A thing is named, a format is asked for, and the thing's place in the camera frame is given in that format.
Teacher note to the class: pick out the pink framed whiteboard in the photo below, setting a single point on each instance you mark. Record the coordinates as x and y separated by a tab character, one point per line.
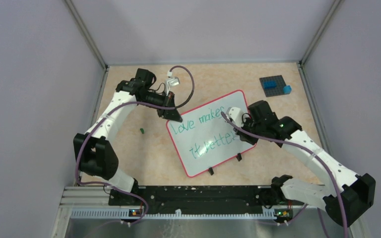
203	139

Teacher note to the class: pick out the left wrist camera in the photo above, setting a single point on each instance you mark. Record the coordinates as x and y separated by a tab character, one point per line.
171	82

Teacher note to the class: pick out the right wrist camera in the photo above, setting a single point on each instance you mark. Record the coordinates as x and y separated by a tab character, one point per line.
235	114

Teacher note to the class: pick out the white toothed cable duct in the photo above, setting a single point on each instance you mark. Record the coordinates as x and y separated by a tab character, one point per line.
126	214

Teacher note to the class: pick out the grey lego baseplate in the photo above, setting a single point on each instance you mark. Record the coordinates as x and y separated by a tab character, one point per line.
275	91

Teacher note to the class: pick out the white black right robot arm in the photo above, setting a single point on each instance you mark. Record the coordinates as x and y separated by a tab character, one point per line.
343	194

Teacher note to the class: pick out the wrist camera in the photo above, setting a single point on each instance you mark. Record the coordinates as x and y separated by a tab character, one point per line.
235	114
171	82

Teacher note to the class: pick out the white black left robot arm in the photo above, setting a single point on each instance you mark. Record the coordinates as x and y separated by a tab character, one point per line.
94	153

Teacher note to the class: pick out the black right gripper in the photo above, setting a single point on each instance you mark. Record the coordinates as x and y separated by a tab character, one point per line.
251	140

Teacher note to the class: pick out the black whiteboard clip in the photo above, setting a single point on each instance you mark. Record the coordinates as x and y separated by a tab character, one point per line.
239	157
211	172

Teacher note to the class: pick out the dark blue lego brick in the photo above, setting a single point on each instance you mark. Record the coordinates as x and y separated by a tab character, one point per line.
269	84

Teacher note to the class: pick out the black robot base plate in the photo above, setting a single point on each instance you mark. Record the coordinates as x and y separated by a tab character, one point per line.
201	200

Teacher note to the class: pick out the light blue lego brick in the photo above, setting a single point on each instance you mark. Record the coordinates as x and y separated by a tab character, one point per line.
287	89

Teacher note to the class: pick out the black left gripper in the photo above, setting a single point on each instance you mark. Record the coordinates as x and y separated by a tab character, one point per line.
170	114

